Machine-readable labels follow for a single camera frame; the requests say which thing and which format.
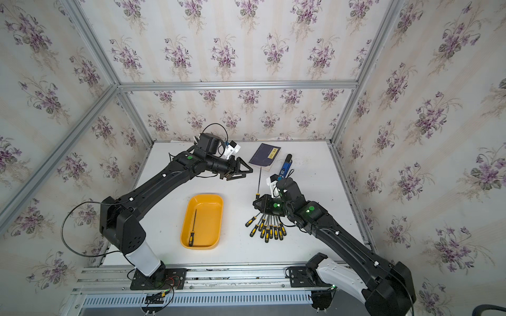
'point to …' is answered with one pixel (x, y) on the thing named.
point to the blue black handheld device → (286, 166)
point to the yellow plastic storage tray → (207, 210)
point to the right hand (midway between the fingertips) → (256, 204)
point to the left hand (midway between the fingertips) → (250, 173)
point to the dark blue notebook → (265, 157)
